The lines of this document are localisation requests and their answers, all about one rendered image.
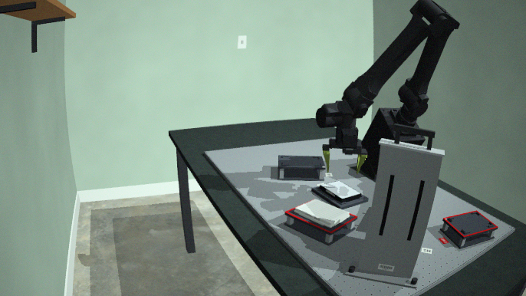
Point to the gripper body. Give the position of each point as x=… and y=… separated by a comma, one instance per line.
x=332, y=144

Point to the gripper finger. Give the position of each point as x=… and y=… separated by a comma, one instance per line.
x=327, y=158
x=360, y=160

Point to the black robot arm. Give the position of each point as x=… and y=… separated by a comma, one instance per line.
x=359, y=95

